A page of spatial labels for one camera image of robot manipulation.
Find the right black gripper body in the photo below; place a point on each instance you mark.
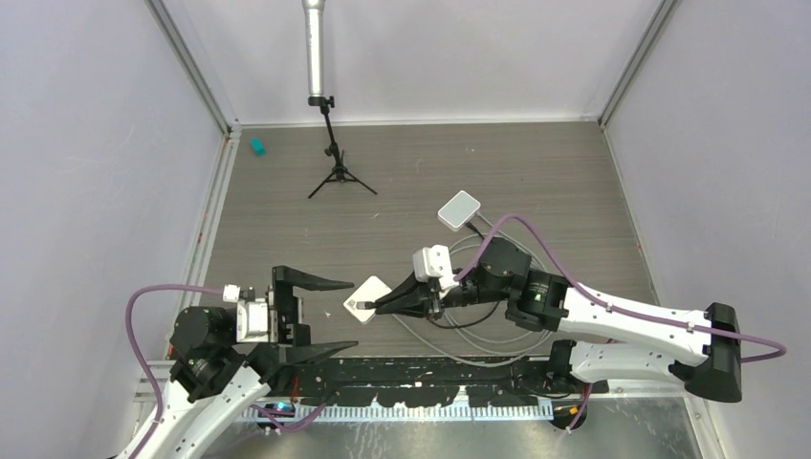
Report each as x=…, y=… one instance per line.
x=465, y=295

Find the teal small block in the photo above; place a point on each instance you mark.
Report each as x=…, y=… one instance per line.
x=258, y=147

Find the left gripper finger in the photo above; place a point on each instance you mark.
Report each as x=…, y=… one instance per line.
x=313, y=353
x=285, y=277

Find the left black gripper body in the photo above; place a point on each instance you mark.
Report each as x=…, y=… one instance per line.
x=288, y=324

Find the white network switch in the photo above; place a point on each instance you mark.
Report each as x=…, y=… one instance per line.
x=357, y=304
x=458, y=210

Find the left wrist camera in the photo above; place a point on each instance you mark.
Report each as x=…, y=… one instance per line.
x=253, y=319

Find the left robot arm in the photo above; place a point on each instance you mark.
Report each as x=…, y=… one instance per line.
x=226, y=358

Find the black tripod stand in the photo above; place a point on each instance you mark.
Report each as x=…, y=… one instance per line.
x=340, y=173

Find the white slotted cable duct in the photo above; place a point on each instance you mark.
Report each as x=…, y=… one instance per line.
x=455, y=412

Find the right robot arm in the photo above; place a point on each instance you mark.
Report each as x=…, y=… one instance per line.
x=645, y=342

